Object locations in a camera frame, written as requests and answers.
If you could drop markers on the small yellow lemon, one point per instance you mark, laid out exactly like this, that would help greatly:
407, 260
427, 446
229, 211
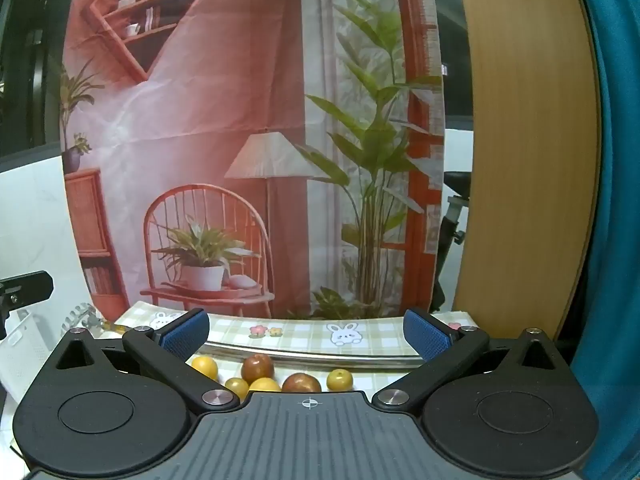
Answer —
205, 366

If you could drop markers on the black stand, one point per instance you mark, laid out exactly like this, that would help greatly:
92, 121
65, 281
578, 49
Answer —
452, 220

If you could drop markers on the teal cloth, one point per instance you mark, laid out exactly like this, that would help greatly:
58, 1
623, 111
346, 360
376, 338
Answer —
617, 210

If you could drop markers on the large red apple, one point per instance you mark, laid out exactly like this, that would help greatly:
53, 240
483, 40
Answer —
301, 384

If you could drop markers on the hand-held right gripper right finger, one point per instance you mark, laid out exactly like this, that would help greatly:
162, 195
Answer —
427, 336

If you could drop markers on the wooden panel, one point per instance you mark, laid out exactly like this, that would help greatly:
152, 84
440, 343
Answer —
530, 160

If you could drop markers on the telescopic metal pole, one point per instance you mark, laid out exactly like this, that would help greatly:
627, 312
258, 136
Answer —
310, 355

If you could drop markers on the large yellow lemon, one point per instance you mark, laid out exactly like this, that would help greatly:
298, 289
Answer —
264, 385

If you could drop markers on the checked bunny print tablecloth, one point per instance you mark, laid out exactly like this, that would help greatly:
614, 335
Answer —
300, 332

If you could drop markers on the dark red apple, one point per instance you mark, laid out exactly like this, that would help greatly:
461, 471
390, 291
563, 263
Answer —
257, 367

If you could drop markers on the yellow plum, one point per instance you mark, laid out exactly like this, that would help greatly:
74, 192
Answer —
236, 386

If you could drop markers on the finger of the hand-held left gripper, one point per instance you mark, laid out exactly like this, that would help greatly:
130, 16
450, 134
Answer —
27, 287

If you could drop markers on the small yellow-red fruit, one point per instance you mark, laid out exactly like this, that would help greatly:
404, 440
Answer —
339, 379

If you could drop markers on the printed room scene backdrop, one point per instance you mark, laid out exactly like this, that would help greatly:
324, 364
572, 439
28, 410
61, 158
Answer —
210, 110

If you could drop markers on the clear serrated pole head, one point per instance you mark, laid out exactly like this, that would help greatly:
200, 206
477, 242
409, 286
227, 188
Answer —
82, 315

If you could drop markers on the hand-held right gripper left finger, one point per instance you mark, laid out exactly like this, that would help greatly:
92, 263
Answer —
185, 334

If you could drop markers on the white plastic basket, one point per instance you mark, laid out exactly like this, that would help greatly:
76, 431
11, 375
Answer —
25, 345

